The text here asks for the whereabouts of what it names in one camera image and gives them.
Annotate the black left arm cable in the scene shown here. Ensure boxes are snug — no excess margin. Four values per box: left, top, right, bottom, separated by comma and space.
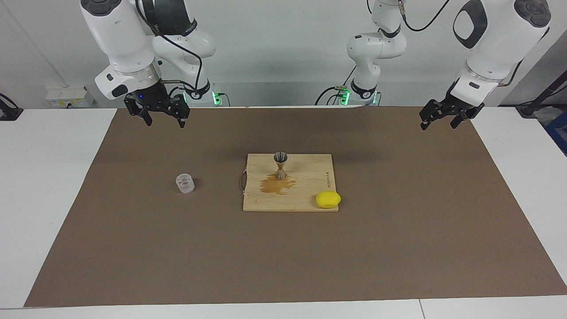
399, 0, 523, 87

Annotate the yellow lemon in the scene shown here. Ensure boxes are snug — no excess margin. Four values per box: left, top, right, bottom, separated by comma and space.
315, 191, 342, 209

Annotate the black clamp mount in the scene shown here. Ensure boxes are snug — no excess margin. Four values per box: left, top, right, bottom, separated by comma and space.
0, 93, 23, 121

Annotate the clear glass cup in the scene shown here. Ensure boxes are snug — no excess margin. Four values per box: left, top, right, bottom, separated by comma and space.
175, 174, 195, 194

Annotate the blue crate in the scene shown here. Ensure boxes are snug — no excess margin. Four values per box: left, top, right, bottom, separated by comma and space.
544, 109, 567, 156

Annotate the metal jigger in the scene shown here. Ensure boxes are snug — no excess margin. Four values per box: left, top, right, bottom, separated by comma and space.
273, 152, 288, 181

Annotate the brown table mat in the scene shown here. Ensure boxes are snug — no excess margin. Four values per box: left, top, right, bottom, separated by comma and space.
24, 106, 567, 307

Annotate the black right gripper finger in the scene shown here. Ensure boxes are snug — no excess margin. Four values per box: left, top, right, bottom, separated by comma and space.
171, 95, 190, 129
124, 93, 153, 127

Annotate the black stand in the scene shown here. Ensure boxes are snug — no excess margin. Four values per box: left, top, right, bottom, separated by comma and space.
516, 71, 567, 118

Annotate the wooden cutting board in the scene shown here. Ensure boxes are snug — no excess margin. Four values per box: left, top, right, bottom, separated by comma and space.
239, 154, 339, 212

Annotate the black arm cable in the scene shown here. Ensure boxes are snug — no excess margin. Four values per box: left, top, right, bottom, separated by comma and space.
399, 0, 523, 87
135, 0, 203, 96

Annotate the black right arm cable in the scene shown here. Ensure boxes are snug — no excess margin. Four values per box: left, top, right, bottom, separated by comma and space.
135, 0, 203, 96

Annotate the black base cable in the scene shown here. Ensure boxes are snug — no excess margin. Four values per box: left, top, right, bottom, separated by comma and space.
315, 66, 357, 106

